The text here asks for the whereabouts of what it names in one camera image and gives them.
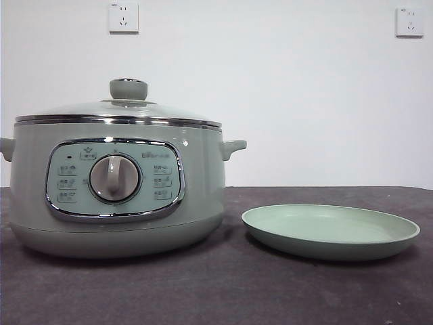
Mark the pale green electric steamer pot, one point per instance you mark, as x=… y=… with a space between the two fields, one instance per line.
x=203 y=189

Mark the glass lid with green knob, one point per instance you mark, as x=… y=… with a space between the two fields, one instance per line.
x=128 y=89

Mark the white wall socket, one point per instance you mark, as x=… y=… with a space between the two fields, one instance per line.
x=410 y=23
x=124 y=18

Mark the pale green round plate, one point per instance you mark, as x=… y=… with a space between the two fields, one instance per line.
x=331 y=227

